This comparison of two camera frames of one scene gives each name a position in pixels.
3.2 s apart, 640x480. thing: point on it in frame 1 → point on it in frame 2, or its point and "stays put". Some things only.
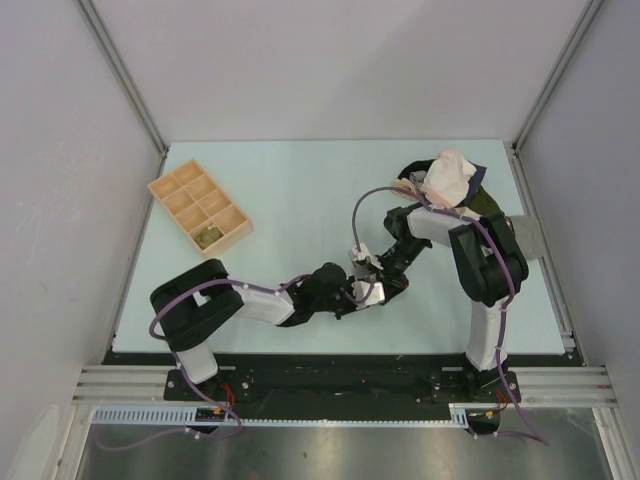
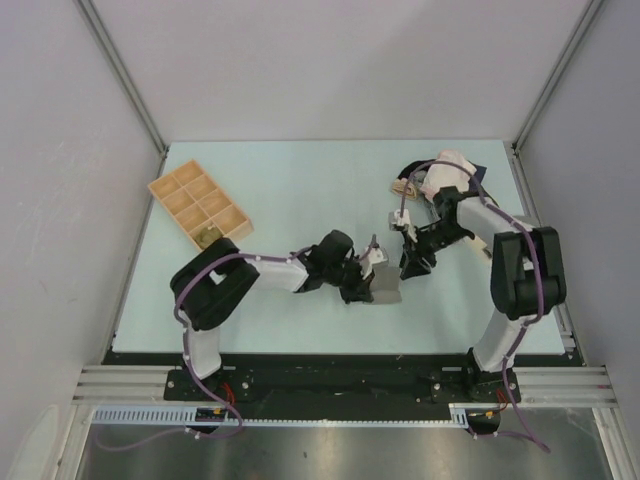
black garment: x=418 y=165 stays put
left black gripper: x=352 y=302 → x=359 y=289
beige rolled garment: x=404 y=184 stays put
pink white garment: x=448 y=178 stays put
